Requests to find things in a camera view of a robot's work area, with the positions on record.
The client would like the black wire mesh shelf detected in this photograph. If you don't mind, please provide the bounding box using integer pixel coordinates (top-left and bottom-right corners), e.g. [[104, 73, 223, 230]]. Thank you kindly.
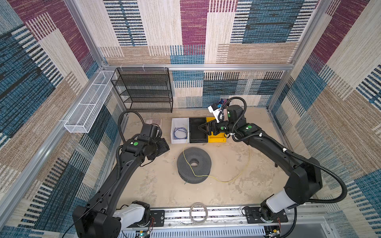
[[111, 67, 174, 113]]

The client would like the blue cable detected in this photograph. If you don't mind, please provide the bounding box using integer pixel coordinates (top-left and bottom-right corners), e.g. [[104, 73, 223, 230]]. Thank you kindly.
[[173, 127, 189, 140]]

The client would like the white plastic bin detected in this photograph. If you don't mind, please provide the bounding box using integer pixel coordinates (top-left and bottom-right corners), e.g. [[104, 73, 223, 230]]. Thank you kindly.
[[170, 118, 190, 144]]

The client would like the yellow plastic bin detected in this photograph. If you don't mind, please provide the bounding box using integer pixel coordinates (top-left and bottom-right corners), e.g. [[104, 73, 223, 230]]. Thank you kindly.
[[206, 117, 227, 143]]

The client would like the white wire mesh basket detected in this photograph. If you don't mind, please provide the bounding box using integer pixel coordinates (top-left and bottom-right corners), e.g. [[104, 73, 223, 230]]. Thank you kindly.
[[64, 70, 114, 133]]

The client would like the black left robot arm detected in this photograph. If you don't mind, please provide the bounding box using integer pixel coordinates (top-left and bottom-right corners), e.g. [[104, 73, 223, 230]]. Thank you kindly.
[[72, 123, 170, 238]]

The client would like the yellow cable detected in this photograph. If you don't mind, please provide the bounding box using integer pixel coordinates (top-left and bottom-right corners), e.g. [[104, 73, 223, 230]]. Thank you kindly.
[[181, 147, 252, 183]]

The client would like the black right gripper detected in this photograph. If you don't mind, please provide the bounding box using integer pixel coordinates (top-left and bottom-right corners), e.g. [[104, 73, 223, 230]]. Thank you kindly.
[[198, 117, 237, 136]]

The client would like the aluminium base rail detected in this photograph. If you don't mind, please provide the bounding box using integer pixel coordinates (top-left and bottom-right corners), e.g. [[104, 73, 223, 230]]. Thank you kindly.
[[119, 204, 336, 238]]

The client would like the black plastic bin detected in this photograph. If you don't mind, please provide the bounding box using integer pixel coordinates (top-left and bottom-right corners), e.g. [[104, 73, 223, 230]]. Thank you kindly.
[[189, 117, 208, 143]]

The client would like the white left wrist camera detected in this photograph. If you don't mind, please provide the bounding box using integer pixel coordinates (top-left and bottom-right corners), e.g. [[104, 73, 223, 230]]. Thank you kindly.
[[150, 124, 162, 139]]

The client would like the clear coiled cable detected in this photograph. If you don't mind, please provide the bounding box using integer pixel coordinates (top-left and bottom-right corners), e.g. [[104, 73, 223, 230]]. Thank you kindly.
[[189, 202, 209, 225]]

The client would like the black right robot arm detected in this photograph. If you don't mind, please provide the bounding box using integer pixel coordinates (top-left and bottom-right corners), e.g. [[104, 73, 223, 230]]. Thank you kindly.
[[199, 97, 348, 221]]

